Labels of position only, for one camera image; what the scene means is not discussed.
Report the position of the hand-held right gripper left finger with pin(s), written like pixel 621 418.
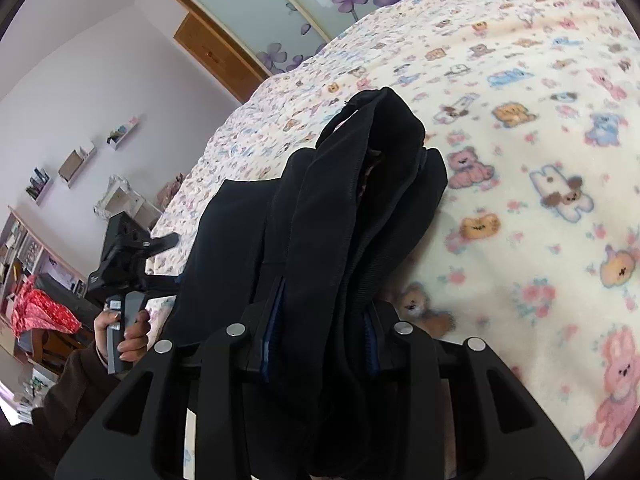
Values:
pixel 267 355

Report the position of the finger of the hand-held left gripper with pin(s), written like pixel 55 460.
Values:
pixel 162 244
pixel 162 285

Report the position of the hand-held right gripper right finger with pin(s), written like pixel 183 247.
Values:
pixel 400 355

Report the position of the black pants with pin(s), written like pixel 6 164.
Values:
pixel 325 210

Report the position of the person's left forearm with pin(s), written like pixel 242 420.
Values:
pixel 70 400

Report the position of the person's left hand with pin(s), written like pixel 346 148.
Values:
pixel 132 345

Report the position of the pink plush items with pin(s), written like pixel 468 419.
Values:
pixel 170 190

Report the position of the wooden bookshelf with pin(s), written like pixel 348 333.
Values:
pixel 30 250

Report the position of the red patterned cloth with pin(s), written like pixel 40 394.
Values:
pixel 40 310

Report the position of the bear print blanket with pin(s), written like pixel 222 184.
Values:
pixel 525 210

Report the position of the wooden door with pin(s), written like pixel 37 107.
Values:
pixel 220 55

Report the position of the floral glass door wardrobe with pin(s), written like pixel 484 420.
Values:
pixel 310 5

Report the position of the white wall shelf with box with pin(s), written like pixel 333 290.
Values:
pixel 75 165

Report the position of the white wall shelf with books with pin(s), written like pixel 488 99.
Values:
pixel 39 185

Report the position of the white wall shelf with trinkets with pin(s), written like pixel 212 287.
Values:
pixel 121 134

